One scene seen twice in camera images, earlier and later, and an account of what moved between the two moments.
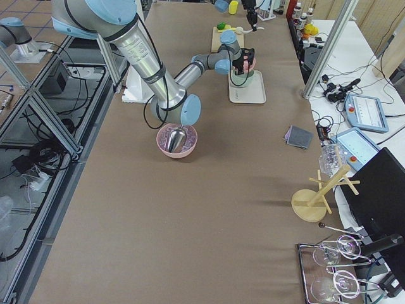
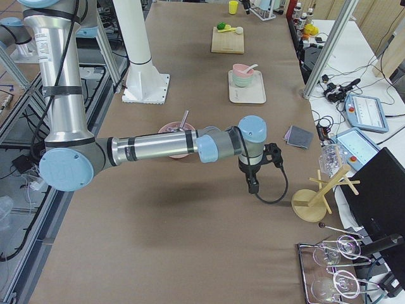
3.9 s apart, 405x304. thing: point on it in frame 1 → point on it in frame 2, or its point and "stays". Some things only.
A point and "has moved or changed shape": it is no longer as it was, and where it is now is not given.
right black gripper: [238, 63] → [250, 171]
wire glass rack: [331, 271] stays
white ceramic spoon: [250, 30] has moved or changed shape
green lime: [221, 25] stays
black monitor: [378, 207] stays
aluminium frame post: [345, 12] stays
